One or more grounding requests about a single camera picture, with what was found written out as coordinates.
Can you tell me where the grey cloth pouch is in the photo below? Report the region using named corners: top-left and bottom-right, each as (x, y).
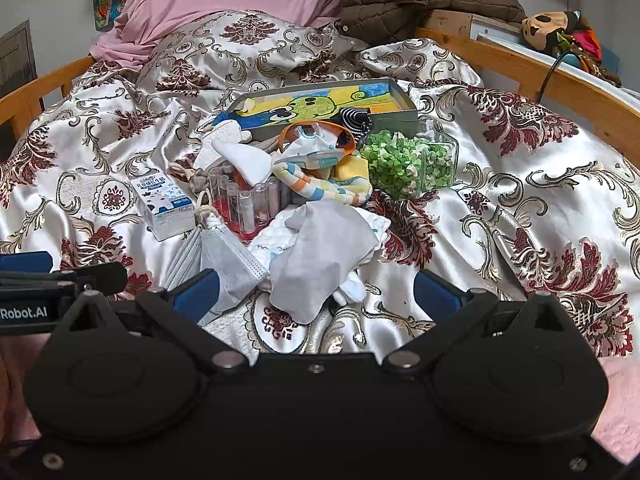
top-left (269, 200), bottom-right (380, 325)

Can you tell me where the striped colourful sock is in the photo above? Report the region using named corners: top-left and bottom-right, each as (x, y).
top-left (272, 155), bottom-right (373, 207)

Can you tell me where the white cloth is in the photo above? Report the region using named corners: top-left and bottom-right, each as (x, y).
top-left (193, 119), bottom-right (272, 186)

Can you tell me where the orange trimmed cloth bib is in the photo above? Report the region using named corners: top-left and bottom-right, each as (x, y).
top-left (273, 120), bottom-right (356, 170)

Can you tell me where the grey face mask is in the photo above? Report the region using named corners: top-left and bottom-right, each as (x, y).
top-left (160, 216), bottom-right (268, 326)

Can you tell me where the small milk carton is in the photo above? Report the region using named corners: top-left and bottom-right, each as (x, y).
top-left (130, 172), bottom-right (195, 242)

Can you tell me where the clear tube rack red base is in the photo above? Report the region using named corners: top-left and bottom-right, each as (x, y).
top-left (207, 162), bottom-right (292, 243)

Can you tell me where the jar of green white beads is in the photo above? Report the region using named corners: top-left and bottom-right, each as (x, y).
top-left (358, 118), bottom-right (459, 200)

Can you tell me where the floral satin bedspread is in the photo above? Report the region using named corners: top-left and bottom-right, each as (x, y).
top-left (1, 39), bottom-right (639, 358)

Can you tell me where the black white striped sock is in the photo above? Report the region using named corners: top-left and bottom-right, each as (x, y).
top-left (340, 107), bottom-right (373, 144)

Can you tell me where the green box with cartoon cloth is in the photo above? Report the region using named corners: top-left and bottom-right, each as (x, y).
top-left (201, 78), bottom-right (418, 141)

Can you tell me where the floral satin pillow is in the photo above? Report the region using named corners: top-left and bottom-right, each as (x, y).
top-left (137, 11), bottom-right (357, 98)

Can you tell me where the white shelf board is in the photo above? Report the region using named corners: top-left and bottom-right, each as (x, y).
top-left (471, 11), bottom-right (639, 110)

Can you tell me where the mouse plush toy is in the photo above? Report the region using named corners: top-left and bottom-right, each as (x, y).
top-left (521, 10), bottom-right (622, 88)

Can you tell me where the colourful kite poster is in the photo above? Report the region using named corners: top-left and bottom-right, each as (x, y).
top-left (92, 0), bottom-right (126, 32)

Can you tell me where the wooden bed frame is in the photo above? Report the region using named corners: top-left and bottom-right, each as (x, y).
top-left (1, 27), bottom-right (639, 165)

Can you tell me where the black cable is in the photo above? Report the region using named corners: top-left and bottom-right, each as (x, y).
top-left (534, 48), bottom-right (576, 105)

